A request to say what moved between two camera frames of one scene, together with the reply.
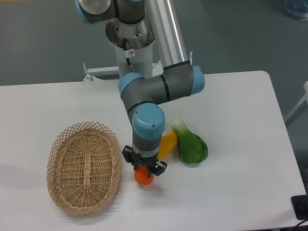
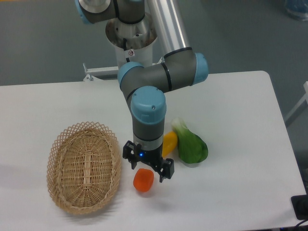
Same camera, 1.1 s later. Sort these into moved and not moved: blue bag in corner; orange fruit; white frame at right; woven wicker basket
Moved: orange fruit
Not moved: white frame at right; blue bag in corner; woven wicker basket
